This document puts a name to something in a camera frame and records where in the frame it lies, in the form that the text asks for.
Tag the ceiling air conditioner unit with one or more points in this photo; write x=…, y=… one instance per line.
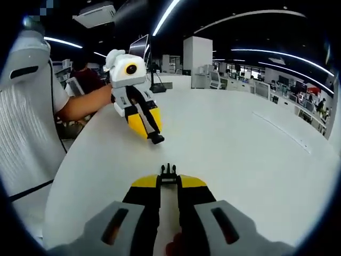
x=96, y=13

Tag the black plastic buckle socket part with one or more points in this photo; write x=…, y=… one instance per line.
x=157, y=139

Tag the computer monitor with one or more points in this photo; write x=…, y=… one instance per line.
x=139, y=49

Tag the person's right hand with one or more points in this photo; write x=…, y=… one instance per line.
x=174, y=244

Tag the black plastic buckle pronged part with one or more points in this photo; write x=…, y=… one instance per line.
x=168, y=176

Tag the person's white shirt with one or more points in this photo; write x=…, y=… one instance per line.
x=24, y=128

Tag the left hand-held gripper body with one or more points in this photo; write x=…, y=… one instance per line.
x=125, y=77

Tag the black monitor stand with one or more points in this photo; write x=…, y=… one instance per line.
x=160, y=86

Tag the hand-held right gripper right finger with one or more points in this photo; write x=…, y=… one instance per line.
x=226, y=226

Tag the long ceiling light strip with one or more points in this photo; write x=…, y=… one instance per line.
x=165, y=17

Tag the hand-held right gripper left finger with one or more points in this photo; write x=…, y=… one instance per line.
x=114, y=226

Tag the white office chair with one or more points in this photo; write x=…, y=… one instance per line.
x=214, y=80
x=262, y=89

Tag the grey white worn device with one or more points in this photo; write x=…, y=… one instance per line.
x=26, y=61

